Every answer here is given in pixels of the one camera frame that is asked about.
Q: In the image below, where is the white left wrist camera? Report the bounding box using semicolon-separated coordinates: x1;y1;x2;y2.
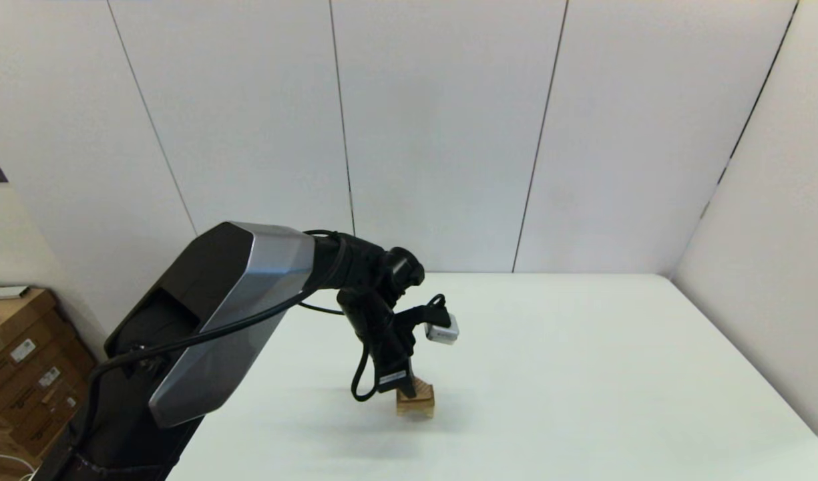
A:
425;294;460;345

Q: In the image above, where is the brown labelled cardboard box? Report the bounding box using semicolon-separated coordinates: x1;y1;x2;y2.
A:
0;289;75;375
0;337;95;410
0;371;106;462

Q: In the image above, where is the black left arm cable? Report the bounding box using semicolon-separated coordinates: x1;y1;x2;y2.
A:
75;230;383;455

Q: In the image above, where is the thin white floor cable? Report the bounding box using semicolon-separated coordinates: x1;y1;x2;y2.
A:
0;449;35;481

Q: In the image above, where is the rectangular wooden building block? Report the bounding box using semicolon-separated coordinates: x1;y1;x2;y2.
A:
395;386;436;410

